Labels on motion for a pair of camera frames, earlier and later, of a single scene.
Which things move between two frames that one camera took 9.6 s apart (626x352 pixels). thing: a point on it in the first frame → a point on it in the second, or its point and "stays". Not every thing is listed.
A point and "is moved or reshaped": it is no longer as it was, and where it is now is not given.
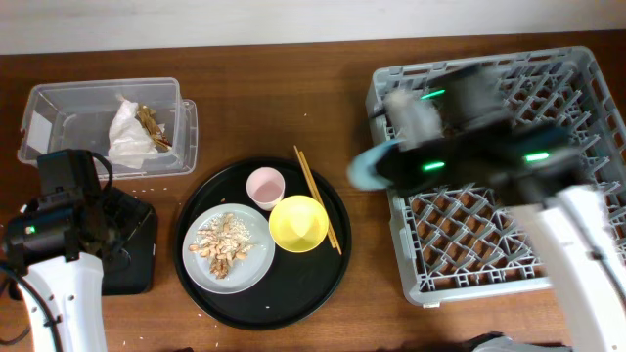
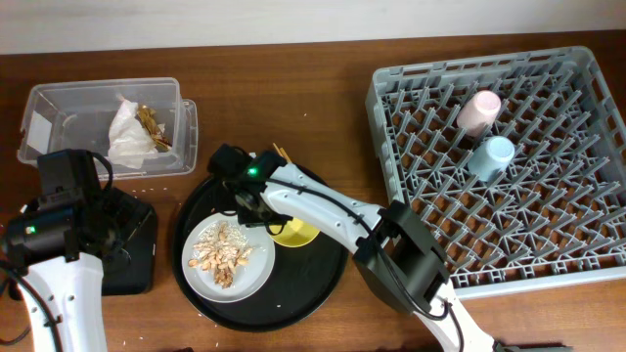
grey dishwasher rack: (459, 242) stays
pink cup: (265, 187) is moved or reshaped
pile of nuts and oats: (222, 241) is moved or reshaped
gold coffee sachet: (156, 132) stays
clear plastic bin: (143, 126) stays
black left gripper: (101, 204) stays
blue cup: (362, 168) is moved or reshaped
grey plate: (228, 247) is moved or reshaped
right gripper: (397, 156) → (245, 215)
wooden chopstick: (317, 194) is moved or reshaped
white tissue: (128, 141) stays
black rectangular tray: (129, 246) stays
